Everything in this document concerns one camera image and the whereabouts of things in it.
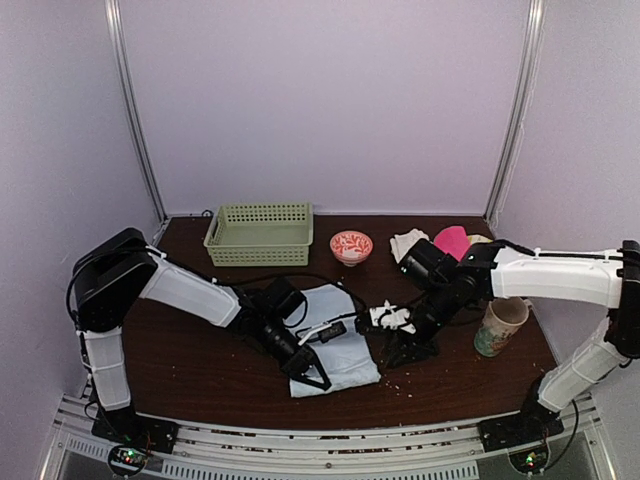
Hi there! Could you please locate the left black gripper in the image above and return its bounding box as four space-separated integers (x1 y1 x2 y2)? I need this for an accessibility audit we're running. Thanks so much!
257 315 331 390

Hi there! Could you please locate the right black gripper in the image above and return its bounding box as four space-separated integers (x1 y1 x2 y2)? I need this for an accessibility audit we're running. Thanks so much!
382 281 461 369

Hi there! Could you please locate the light blue towel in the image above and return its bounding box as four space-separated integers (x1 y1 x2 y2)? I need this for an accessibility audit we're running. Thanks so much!
285 284 381 398

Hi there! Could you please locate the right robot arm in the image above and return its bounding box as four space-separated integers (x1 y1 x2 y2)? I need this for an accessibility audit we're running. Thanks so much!
387 239 639 442

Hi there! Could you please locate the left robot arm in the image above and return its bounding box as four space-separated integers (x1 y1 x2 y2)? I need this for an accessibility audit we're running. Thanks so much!
66 228 331 444

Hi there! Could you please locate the white folded towel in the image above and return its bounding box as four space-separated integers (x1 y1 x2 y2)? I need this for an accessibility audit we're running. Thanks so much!
389 228 430 264

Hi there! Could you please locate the cream floral mug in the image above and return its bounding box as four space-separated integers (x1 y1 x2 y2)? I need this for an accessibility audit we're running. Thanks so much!
474 297 532 358

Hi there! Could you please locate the red patterned white bowl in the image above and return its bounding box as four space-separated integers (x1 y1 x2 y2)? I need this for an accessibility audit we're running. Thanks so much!
329 230 374 267

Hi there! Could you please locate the pink towel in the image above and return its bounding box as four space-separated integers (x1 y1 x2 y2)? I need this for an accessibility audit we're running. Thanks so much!
433 225 471 261

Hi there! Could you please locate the yellow patterned cloth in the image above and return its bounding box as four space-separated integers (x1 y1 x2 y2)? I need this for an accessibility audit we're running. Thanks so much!
467 234 495 246

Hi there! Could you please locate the green plastic basket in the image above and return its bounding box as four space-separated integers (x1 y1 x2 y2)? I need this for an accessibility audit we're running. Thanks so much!
203 202 314 267

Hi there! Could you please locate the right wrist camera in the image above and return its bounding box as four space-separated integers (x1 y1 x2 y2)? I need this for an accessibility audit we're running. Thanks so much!
355 300 416 335

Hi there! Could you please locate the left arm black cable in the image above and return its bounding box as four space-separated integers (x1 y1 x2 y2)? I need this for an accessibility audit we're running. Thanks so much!
234 277 371 321

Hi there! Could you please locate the front aluminium rail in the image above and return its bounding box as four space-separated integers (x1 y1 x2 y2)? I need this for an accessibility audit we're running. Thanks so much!
49 392 601 480

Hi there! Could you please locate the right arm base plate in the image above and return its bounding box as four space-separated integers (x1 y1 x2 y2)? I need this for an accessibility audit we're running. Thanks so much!
477 413 564 452

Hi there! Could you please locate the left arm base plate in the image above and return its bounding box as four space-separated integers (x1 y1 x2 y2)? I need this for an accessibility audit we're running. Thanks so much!
91 416 179 454

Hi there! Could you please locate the right aluminium frame post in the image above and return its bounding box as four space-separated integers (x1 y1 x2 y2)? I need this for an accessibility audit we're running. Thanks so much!
484 0 546 229

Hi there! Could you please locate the aluminium frame post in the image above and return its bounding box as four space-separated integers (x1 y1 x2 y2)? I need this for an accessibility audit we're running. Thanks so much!
104 0 168 223
484 0 546 229

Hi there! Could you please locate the left aluminium frame post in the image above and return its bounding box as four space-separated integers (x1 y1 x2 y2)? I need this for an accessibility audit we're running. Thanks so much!
104 0 168 223

